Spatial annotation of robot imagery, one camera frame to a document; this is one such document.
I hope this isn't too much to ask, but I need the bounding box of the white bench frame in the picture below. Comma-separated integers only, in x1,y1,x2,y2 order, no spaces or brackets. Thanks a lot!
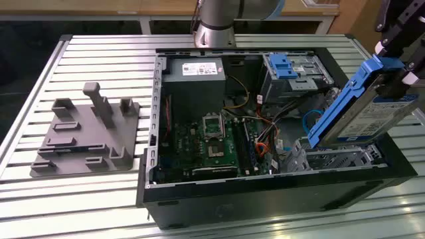
0,14,333,35

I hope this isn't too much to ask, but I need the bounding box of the blue drive latch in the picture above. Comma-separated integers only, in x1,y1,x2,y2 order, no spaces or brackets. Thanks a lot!
268,54,298,80

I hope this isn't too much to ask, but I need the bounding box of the black cable bundle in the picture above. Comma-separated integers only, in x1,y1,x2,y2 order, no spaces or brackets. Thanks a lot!
270,89,333,124

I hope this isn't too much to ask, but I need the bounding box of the grey power supply unit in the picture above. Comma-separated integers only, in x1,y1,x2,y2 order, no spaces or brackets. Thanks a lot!
163,57,226,118

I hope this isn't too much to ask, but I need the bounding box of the black graphics card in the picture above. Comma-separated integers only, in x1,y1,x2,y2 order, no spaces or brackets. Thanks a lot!
182,165,238,179

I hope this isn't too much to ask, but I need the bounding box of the metal drive cage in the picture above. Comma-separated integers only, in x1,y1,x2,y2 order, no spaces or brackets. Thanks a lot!
260,53,334,105

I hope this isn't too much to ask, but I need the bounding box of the grey parts rack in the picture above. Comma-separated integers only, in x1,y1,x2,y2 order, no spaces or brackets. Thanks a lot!
29,82,143,178

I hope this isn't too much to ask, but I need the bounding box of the RAM stick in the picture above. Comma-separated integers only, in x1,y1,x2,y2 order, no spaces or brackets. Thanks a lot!
241,119,260,172

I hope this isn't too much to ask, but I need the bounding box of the multicolour wire bundle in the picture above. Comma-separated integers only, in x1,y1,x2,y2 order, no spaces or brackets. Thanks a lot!
254,117,282,150

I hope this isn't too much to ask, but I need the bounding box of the hard disk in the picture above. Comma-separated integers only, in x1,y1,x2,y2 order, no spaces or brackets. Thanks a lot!
306,54,420,150

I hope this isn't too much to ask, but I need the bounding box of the black RAM slot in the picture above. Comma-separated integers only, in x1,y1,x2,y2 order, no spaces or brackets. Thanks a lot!
232,119,252,176

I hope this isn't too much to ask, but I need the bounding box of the orange wire loop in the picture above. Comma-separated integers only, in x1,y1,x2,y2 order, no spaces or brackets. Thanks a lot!
256,142,270,158

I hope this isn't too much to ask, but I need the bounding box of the CPU socket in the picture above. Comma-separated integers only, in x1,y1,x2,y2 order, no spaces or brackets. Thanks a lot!
208,139,224,157

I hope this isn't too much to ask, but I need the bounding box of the yellow black wire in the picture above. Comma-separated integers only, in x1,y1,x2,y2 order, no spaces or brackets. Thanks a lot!
222,76,250,110

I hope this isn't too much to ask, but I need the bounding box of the metal socket cover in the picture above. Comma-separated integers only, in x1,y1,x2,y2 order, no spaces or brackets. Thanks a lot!
202,113,226,137

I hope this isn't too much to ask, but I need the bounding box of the blue data wire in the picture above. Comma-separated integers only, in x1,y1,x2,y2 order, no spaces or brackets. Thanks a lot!
302,109,325,136

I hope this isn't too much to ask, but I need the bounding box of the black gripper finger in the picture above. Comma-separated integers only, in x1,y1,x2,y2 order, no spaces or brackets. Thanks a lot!
380,29,425,100
374,0,425,59

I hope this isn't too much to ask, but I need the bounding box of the black PC case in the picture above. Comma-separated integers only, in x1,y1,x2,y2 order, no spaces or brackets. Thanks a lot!
136,47,418,230

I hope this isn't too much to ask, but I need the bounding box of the green motherboard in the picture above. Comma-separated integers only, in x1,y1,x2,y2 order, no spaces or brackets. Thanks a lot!
157,112,276,179

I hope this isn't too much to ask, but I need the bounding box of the metal disk bay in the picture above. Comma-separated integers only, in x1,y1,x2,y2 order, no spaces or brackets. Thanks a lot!
285,135,389,174

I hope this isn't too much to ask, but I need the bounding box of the wooden bench top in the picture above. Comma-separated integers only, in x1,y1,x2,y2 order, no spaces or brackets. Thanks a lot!
0,0,341,16

